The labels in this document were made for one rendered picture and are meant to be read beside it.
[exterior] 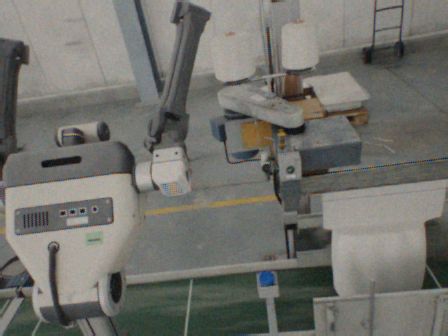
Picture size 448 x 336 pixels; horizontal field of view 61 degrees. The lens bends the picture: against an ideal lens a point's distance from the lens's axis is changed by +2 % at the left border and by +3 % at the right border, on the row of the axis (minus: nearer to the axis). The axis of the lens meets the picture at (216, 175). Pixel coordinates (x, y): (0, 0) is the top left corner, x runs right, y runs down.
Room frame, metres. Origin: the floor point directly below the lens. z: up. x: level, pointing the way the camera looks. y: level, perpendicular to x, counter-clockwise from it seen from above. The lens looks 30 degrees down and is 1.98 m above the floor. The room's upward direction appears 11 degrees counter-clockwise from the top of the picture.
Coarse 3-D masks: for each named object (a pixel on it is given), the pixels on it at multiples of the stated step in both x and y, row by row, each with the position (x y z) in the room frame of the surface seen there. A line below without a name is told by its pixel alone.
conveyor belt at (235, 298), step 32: (128, 288) 1.63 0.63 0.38; (160, 288) 1.58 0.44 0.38; (192, 288) 1.53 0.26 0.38; (224, 288) 1.48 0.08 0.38; (256, 288) 1.44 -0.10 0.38; (288, 288) 1.40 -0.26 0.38; (320, 288) 1.36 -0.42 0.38; (32, 320) 1.54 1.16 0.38; (128, 320) 1.40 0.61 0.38; (160, 320) 1.36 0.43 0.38; (192, 320) 1.32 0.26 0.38; (224, 320) 1.28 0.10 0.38; (256, 320) 1.24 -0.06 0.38; (288, 320) 1.21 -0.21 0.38
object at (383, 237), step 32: (352, 192) 1.30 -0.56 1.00; (384, 192) 1.28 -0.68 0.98; (416, 192) 1.26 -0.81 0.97; (352, 224) 1.30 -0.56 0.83; (384, 224) 1.27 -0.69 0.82; (416, 224) 1.23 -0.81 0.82; (352, 256) 1.22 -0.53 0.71; (384, 256) 1.20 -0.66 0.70; (416, 256) 1.19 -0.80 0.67; (352, 288) 1.21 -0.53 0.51; (384, 288) 1.20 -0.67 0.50; (416, 288) 1.19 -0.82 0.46
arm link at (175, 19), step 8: (176, 0) 1.33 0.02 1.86; (176, 8) 1.31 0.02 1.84; (176, 16) 1.30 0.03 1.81; (176, 24) 1.31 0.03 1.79; (176, 32) 1.32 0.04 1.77; (176, 40) 1.30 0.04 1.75; (176, 48) 1.27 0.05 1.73; (176, 56) 1.26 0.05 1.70; (168, 72) 1.27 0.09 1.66; (168, 80) 1.24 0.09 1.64; (168, 88) 1.23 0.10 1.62; (160, 104) 1.22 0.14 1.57
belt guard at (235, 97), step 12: (228, 96) 1.61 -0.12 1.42; (240, 96) 1.58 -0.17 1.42; (276, 96) 1.49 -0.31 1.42; (228, 108) 1.59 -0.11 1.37; (240, 108) 1.52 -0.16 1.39; (252, 108) 1.45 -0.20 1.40; (264, 108) 1.39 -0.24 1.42; (276, 108) 1.37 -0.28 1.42; (288, 108) 1.34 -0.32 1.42; (300, 108) 1.32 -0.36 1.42; (264, 120) 1.39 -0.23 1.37; (276, 120) 1.33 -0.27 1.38; (288, 120) 1.28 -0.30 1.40; (300, 120) 1.28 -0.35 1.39
